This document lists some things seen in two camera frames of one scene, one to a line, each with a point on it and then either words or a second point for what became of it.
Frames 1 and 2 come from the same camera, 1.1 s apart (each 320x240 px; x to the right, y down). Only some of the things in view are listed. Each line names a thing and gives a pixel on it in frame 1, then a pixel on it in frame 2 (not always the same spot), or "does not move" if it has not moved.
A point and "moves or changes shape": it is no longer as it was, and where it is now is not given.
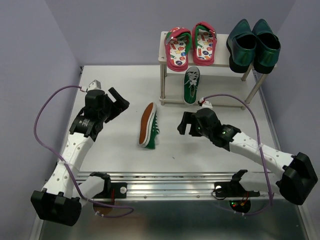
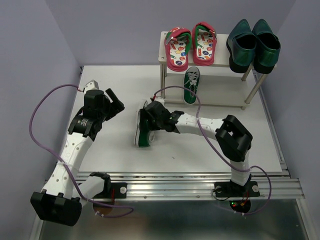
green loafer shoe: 241,45 does not move
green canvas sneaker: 191,78 does not move
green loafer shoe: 268,47 does not move
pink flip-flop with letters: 204,39 does not move
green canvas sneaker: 149,131 moves or changes shape
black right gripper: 188,117 -> 153,126
